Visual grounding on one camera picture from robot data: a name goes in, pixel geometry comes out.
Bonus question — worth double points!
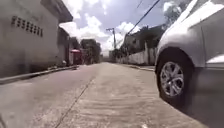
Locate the utility pole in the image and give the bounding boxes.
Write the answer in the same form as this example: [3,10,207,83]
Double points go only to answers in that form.
[105,27,118,51]

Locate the dark green trees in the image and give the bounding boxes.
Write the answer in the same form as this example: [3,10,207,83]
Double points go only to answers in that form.
[79,38,102,65]

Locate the grey concrete road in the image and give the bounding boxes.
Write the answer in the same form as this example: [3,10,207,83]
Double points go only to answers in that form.
[0,62,209,128]

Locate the red vehicle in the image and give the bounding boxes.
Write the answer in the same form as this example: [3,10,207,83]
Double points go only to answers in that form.
[69,48,84,66]

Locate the concrete kerb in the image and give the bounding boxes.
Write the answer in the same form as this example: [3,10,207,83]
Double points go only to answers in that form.
[0,64,80,85]

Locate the silver car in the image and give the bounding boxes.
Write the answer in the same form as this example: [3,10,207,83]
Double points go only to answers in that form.
[154,0,224,128]

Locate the grey concrete building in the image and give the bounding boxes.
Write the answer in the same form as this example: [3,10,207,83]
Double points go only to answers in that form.
[0,0,74,79]

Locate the white boundary wall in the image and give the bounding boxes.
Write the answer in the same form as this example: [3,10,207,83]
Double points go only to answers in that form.
[116,46,158,66]

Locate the building behind white wall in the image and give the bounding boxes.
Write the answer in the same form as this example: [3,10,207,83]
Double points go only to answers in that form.
[121,23,167,56]

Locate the overhead wires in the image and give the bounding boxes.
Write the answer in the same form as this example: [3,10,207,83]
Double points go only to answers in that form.
[114,0,162,46]

